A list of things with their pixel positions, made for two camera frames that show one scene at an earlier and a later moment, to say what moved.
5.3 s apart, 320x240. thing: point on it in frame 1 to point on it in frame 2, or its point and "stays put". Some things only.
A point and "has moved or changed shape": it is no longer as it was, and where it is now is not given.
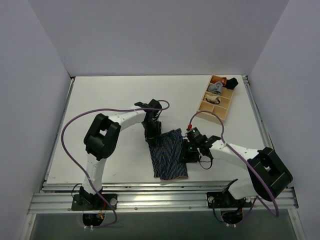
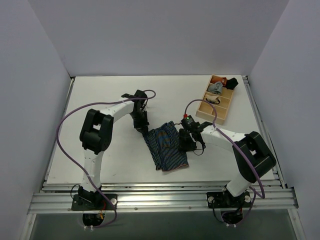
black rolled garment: (231, 83) stays put
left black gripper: (152, 135) to (141, 126)
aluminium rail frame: (152, 196) stays put
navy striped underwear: (167, 155) has moved or changed shape
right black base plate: (224, 200) stays put
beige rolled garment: (212, 99) stays put
